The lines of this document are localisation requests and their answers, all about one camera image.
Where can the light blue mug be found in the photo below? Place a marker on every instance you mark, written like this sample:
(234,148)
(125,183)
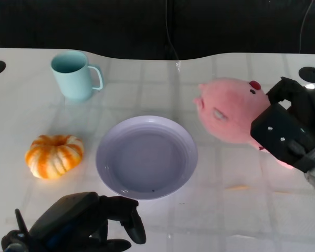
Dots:
(72,78)

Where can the lavender round plate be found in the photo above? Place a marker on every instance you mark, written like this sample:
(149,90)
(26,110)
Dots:
(147,157)

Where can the pink plush pig doll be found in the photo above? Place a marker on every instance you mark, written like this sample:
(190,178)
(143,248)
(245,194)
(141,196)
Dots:
(225,105)

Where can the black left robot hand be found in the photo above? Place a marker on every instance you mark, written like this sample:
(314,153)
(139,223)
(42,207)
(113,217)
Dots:
(76,223)

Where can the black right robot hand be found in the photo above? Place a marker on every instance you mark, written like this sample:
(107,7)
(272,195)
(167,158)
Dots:
(291,128)

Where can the orange white striped pumpkin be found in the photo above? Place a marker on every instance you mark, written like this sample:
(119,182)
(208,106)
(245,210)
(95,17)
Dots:
(55,157)

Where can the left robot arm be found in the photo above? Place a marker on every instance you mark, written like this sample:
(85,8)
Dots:
(11,242)

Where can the black backdrop curtain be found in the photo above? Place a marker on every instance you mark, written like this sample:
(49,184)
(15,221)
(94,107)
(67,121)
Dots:
(147,23)

